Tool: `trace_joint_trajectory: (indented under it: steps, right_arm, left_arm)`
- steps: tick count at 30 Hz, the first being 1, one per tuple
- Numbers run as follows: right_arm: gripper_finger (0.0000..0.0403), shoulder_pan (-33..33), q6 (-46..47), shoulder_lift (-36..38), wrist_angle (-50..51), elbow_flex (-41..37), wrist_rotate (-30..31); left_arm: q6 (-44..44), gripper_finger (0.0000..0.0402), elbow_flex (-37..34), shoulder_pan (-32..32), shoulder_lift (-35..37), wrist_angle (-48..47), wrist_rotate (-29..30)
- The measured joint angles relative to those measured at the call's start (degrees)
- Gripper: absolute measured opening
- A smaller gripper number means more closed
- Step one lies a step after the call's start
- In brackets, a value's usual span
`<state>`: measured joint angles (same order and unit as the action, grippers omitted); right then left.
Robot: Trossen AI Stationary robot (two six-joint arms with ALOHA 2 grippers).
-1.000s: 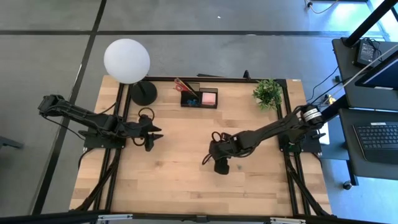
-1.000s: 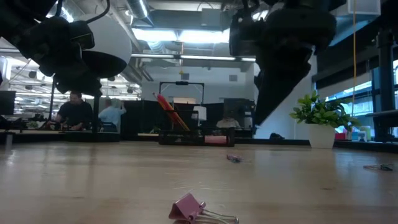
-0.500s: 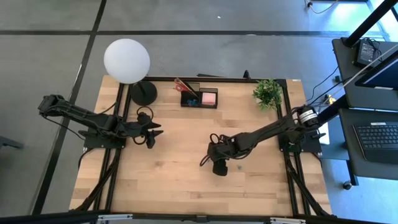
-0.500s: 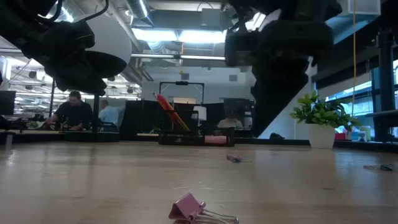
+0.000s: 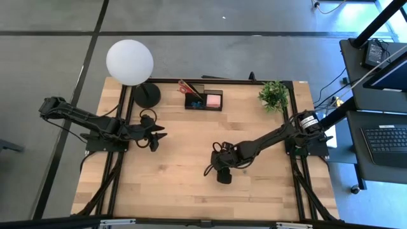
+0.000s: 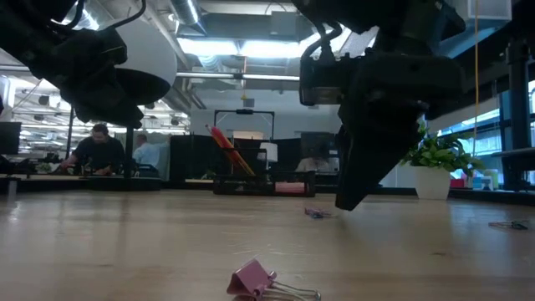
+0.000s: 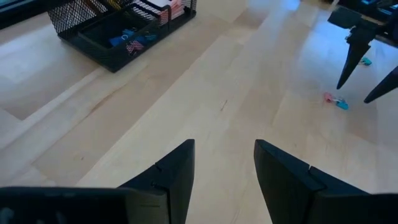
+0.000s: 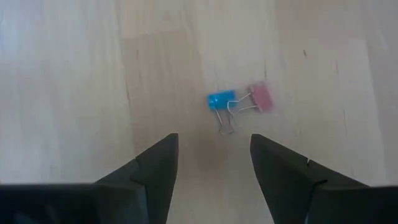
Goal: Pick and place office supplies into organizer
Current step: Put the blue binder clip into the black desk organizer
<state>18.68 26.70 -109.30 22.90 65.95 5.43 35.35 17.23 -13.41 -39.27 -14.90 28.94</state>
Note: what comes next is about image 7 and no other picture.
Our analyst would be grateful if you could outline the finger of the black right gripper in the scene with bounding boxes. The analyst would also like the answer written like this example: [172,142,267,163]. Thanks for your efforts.
[336,29,373,90]
[363,65,398,104]

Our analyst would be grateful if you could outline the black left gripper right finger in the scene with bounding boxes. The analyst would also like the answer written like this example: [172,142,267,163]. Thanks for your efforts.
[254,139,371,224]

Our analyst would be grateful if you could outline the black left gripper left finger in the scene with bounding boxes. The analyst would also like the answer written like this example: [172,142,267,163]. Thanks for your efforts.
[118,139,196,224]

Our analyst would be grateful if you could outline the blue eraser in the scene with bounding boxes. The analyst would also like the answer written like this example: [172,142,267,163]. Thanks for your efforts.
[108,28,147,47]

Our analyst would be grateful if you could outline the pink sticky note pad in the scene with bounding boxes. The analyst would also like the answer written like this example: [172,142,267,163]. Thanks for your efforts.
[133,0,187,26]

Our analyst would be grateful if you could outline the black mesh desk organizer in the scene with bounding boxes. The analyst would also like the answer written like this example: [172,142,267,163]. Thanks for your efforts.
[46,0,197,73]

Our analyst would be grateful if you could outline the blue binder clip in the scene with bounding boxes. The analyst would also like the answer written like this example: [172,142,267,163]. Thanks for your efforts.
[333,96,349,111]

